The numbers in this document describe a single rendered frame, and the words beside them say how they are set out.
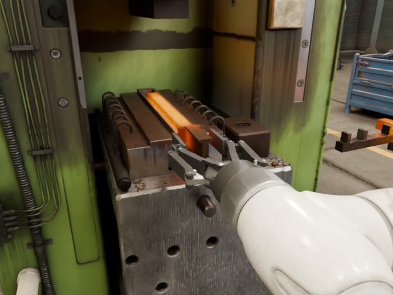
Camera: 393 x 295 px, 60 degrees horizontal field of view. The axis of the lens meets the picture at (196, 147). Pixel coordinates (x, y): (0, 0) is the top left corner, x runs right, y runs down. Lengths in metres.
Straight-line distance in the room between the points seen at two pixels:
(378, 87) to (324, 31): 3.48
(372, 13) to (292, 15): 9.00
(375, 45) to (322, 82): 8.75
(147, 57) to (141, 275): 0.67
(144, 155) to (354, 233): 0.44
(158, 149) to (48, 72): 0.27
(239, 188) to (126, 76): 0.77
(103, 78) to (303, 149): 0.64
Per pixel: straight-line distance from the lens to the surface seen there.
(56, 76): 0.76
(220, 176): 0.47
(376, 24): 9.76
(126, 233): 0.68
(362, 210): 0.39
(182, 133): 0.66
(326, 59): 1.00
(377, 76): 4.45
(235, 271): 0.84
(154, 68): 1.13
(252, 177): 0.42
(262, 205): 0.37
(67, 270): 0.97
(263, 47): 0.87
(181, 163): 0.53
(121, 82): 1.12
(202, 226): 0.72
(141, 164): 0.68
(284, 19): 0.87
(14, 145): 0.79
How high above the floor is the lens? 1.23
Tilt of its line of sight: 23 degrees down
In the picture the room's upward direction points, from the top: straight up
